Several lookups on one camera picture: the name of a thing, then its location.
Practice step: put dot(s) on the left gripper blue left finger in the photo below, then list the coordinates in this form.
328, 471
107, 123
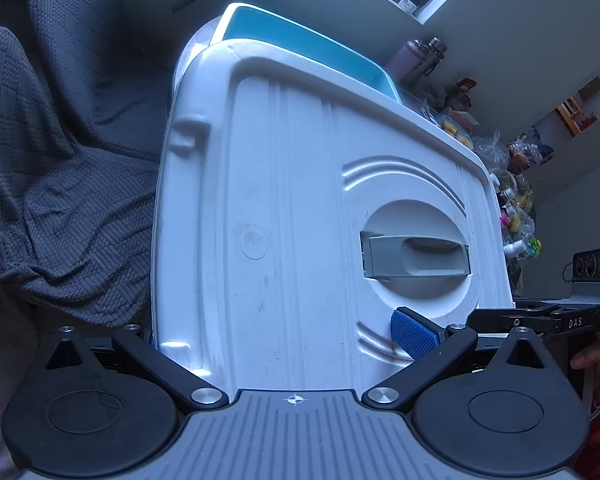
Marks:
186, 389

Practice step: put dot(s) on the plate of apple slices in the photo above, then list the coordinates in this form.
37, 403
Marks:
453, 128

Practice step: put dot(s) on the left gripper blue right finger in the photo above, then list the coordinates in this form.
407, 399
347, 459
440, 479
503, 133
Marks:
437, 352

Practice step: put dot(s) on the steel thermos bottle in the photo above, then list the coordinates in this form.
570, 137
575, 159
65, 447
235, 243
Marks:
435, 51

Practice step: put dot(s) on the grey covered chair far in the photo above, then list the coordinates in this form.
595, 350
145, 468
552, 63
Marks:
110, 93

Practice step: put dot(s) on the white spray bottle blue print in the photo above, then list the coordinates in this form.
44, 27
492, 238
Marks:
515, 249

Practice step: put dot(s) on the grey covered chair near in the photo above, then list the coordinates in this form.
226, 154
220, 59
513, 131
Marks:
75, 222

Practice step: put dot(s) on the teal plastic storage bin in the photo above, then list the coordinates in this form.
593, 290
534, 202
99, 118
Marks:
245, 21

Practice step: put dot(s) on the pink water bottle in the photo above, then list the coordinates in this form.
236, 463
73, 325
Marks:
405, 60

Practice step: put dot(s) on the white bin lid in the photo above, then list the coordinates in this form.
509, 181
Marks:
296, 209

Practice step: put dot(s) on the white device on windowsill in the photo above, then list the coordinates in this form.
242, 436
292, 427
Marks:
408, 6

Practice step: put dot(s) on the grey covered chair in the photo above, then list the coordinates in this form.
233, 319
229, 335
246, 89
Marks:
110, 93
75, 222

